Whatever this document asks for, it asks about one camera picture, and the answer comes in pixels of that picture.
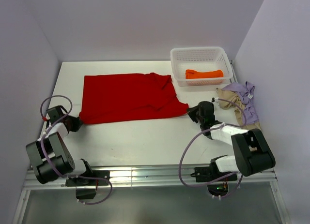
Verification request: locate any rolled orange t-shirt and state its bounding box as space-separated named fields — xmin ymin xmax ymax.
xmin=186 ymin=69 xmax=223 ymax=79

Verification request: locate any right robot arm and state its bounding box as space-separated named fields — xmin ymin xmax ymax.
xmin=187 ymin=101 xmax=276 ymax=182

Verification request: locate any purple t-shirt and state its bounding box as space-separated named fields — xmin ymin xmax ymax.
xmin=222 ymin=81 xmax=259 ymax=124

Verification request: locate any red t-shirt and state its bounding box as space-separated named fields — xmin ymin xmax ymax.
xmin=79 ymin=73 xmax=189 ymax=124

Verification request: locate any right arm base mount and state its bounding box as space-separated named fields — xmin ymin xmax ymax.
xmin=190 ymin=160 xmax=238 ymax=198

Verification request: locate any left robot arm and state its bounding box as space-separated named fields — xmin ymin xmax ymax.
xmin=26 ymin=105 xmax=94 ymax=185

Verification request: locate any aluminium rail frame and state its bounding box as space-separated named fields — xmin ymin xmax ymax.
xmin=13 ymin=165 xmax=291 ymax=224

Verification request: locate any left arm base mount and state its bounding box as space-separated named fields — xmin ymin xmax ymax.
xmin=65 ymin=170 xmax=110 ymax=201

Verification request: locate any beige t-shirt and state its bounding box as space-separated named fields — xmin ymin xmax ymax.
xmin=216 ymin=88 xmax=261 ymax=130

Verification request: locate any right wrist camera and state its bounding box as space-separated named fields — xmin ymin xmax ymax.
xmin=211 ymin=97 xmax=220 ymax=104

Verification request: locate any white plastic basket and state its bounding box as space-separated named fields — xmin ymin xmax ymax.
xmin=170 ymin=46 xmax=233 ymax=87

